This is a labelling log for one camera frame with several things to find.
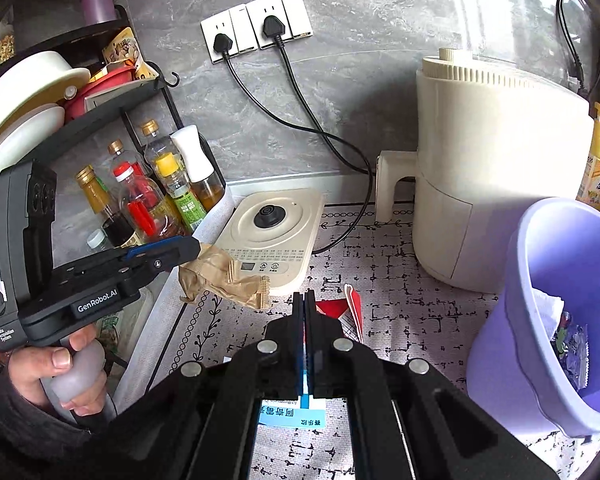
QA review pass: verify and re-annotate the printed foil snack wrapper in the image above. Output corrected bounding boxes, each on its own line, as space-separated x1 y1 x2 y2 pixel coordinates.
550 311 590 391

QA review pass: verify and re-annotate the white tissue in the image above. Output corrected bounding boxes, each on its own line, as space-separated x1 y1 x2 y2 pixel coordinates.
530 287 566 321

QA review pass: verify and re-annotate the black plug with cable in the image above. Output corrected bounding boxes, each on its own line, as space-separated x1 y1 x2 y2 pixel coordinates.
262 15 376 181
212 32 373 256

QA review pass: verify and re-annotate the black white patterned tablecloth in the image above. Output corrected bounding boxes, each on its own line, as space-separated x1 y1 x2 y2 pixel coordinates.
150 202 600 480

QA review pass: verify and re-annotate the hanging black cable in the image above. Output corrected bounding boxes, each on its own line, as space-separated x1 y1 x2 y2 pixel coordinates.
556 0 593 101

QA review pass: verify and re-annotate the clear gold cap bottle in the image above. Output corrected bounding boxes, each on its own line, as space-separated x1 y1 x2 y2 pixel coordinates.
140 119 173 171

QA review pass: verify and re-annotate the blue white medicine box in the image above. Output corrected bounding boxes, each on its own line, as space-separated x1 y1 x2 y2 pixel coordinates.
256 395 349 429

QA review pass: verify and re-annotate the small white cap bottle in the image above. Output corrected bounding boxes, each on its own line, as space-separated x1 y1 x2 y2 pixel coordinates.
86 229 118 253

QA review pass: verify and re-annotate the small beige plastic stool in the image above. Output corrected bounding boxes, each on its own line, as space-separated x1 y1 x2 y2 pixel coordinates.
376 149 421 223

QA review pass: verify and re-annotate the white wall socket panel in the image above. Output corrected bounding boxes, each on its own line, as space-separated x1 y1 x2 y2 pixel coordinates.
201 4 253 65
246 0 313 50

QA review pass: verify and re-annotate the beige induction cooker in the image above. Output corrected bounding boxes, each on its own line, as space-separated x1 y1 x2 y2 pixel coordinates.
212 188 326 297

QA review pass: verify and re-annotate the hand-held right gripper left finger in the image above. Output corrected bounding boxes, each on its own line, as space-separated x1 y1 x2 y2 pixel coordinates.
110 292 306 480

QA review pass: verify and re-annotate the person's left forearm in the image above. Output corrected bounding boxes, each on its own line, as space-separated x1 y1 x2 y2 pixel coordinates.
0 360 96 480

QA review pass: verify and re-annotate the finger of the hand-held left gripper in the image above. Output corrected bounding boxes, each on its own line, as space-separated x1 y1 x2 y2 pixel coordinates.
122 236 201 261
130 252 201 281

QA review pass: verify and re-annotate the brown paper wrapper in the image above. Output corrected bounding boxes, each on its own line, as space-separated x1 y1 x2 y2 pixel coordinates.
178 242 272 310

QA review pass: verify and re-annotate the purple plastic bucket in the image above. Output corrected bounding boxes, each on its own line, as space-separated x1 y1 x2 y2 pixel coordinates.
466 197 600 438

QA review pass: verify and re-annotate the red white carton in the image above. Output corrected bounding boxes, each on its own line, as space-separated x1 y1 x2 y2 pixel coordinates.
316 284 363 343

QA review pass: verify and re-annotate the red cap sauce bottle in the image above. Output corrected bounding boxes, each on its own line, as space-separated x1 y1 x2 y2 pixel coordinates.
112 161 181 241

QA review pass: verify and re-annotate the yellow snack packet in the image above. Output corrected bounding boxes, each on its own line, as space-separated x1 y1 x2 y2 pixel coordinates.
101 27 160 81

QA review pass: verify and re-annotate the clear plastic container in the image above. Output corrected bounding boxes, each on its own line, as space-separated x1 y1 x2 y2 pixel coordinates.
97 285 153 361

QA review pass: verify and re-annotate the black kitchen rack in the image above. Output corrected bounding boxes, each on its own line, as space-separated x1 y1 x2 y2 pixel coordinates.
0 5 228 241

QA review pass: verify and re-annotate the white shallow bowl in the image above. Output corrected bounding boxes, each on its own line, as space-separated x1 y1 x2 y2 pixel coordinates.
0 102 66 196

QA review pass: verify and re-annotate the purple plastic bottle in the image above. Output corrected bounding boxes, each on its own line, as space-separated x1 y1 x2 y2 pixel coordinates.
81 0 117 25

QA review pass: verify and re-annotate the person's left hand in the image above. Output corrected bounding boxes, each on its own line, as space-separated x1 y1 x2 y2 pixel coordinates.
10 347 108 416

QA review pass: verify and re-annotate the white air fryer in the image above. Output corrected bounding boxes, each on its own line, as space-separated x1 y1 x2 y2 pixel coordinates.
412 47 597 293

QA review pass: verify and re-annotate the red plastic bowl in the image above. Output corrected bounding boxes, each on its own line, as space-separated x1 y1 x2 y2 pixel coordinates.
64 64 136 121

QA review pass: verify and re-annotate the gold cap glass bottle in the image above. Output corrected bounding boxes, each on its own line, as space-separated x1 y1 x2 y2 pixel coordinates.
106 139 146 176

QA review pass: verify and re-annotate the dark soy sauce bottle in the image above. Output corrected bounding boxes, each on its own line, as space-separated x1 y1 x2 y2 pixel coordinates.
75 165 141 248

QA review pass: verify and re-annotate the yellow cap green label bottle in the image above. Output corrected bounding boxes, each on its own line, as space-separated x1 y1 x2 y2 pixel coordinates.
152 152 208 233

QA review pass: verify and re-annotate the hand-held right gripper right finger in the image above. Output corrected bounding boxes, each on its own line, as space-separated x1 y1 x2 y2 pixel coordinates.
307 291 556 480

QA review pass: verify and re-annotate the white top oil dispenser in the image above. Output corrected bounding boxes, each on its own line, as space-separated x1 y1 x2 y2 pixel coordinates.
170 125 227 212

